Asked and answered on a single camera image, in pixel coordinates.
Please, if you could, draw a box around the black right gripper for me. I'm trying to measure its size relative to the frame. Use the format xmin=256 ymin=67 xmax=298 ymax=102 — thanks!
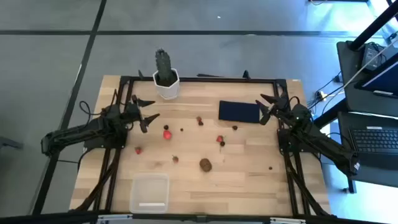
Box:
xmin=255 ymin=93 xmax=292 ymax=126

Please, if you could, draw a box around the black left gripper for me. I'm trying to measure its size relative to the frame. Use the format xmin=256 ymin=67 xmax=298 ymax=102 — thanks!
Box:
xmin=122 ymin=94 xmax=161 ymax=134

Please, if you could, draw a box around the brown kiwi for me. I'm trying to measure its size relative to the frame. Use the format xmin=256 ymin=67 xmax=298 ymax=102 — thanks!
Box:
xmin=199 ymin=157 xmax=213 ymax=173

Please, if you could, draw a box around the clear plastic tupperware container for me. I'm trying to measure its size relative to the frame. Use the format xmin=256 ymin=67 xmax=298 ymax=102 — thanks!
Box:
xmin=129 ymin=172 xmax=170 ymax=214

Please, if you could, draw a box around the white hexagonal plant pot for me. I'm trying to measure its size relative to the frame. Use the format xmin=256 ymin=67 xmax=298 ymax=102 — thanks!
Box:
xmin=152 ymin=68 xmax=180 ymax=101

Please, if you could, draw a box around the navy blue cloth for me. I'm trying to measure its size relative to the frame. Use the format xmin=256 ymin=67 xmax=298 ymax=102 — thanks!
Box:
xmin=218 ymin=100 xmax=261 ymax=124

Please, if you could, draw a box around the black desk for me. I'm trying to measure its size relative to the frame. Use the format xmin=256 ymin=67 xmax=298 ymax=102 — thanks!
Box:
xmin=336 ymin=40 xmax=398 ymax=114
xmin=337 ymin=111 xmax=398 ymax=194

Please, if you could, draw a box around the black laptop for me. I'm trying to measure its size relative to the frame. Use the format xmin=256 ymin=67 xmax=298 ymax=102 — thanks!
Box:
xmin=348 ymin=126 xmax=398 ymax=170

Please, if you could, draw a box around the black power adapter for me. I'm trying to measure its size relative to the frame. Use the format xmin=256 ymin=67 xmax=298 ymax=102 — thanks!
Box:
xmin=361 ymin=43 xmax=387 ymax=72

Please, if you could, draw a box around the black crossbar with silver brackets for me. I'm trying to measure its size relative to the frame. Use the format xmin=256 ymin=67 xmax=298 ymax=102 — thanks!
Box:
xmin=0 ymin=210 xmax=398 ymax=224

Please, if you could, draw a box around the black monitor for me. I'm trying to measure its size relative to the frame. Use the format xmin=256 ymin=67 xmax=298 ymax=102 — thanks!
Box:
xmin=354 ymin=52 xmax=398 ymax=100

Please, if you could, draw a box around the black diagonal pole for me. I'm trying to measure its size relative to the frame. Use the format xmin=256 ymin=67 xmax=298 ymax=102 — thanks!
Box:
xmin=349 ymin=0 xmax=398 ymax=52

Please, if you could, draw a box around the grey chair leg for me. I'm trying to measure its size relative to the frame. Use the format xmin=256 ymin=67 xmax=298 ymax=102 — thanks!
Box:
xmin=0 ymin=136 xmax=24 ymax=151

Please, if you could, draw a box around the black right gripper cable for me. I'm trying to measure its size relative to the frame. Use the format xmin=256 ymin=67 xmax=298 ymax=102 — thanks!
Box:
xmin=287 ymin=95 xmax=301 ymax=108

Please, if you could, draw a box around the black aluminium table frame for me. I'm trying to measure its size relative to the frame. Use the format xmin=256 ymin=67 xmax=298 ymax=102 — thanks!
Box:
xmin=70 ymin=70 xmax=336 ymax=218

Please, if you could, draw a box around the black base power cable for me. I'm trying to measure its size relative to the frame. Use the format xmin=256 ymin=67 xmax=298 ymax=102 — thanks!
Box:
xmin=57 ymin=148 xmax=91 ymax=165

